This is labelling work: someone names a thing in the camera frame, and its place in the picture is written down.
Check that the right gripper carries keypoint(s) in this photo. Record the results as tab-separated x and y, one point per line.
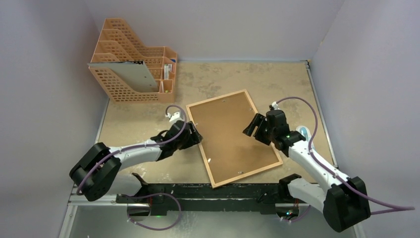
260	124

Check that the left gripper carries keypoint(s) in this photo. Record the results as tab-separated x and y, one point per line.
194	137

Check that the wooden picture frame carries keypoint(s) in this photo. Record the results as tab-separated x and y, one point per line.
216	184

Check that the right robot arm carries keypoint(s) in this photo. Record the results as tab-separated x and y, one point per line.
339	198

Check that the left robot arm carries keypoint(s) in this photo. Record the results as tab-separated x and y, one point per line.
95	173

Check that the blue white oval object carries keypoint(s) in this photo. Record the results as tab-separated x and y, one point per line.
304	131

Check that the grey folder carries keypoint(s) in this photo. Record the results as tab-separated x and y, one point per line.
134	73

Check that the orange file organizer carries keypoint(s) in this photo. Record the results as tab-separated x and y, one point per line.
119	42

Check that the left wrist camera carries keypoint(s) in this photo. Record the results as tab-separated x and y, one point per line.
175	117

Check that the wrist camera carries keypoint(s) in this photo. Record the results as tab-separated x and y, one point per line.
274	106
175	117

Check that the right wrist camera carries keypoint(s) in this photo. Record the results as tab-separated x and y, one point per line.
274	106

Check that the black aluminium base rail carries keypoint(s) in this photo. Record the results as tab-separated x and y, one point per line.
264	198

